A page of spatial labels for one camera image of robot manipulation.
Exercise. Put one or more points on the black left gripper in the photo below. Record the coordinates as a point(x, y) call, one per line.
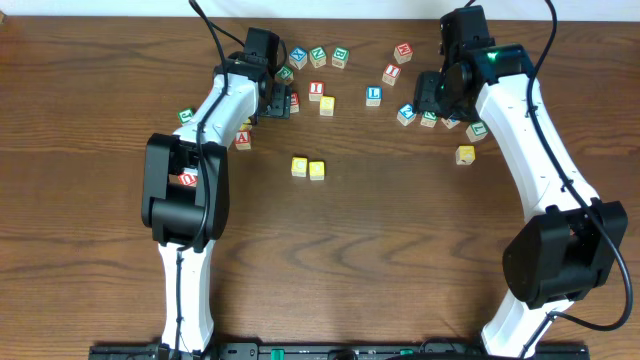
point(276, 103)

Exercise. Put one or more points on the yellow block near A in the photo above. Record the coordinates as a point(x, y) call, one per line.
point(246, 126)

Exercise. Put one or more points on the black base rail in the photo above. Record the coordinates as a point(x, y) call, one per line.
point(432, 349)

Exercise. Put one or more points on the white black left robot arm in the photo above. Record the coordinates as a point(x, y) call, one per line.
point(186, 196)

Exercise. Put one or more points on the blue 2 block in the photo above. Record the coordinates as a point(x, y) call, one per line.
point(406, 114)

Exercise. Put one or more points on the green B block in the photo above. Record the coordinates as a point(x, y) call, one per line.
point(340, 57)

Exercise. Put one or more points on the blue 5 block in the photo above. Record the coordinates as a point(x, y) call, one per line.
point(450, 123)

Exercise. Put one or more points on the green N block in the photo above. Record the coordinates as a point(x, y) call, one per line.
point(318, 57)

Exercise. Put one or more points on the red A block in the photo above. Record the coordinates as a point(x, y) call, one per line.
point(242, 140)

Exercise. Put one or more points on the red u block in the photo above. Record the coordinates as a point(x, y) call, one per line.
point(294, 103)
point(188, 179)

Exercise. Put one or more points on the yellow C block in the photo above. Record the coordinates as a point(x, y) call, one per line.
point(299, 167)

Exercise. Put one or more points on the red i block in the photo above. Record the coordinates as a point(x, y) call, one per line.
point(316, 91)
point(391, 74)

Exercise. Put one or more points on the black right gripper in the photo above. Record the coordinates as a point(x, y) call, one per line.
point(428, 93)

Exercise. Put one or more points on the green J block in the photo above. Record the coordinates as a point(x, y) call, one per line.
point(186, 115)

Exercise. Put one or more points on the green Z block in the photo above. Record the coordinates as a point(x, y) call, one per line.
point(429, 119)

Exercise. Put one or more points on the green T block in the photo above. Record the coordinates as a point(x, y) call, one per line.
point(476, 131)

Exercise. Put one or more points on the yellow S block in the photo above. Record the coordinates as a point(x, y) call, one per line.
point(327, 106)

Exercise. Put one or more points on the red I block right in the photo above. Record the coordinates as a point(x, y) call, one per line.
point(391, 74)

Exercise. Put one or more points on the yellow O block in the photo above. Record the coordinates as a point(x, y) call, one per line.
point(317, 170)

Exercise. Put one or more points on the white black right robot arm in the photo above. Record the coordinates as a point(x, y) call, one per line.
point(570, 240)

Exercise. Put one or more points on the yellow block right lower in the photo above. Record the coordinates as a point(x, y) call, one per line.
point(465, 155)

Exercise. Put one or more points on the red U block upper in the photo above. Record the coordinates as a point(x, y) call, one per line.
point(294, 103)

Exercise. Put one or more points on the blue L block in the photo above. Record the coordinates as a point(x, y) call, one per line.
point(373, 96)

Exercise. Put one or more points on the blue X block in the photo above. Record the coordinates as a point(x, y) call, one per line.
point(298, 57)

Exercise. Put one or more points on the red block far right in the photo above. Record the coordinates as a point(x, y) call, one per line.
point(403, 53)

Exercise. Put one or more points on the green F block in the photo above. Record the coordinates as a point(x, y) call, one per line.
point(285, 75)

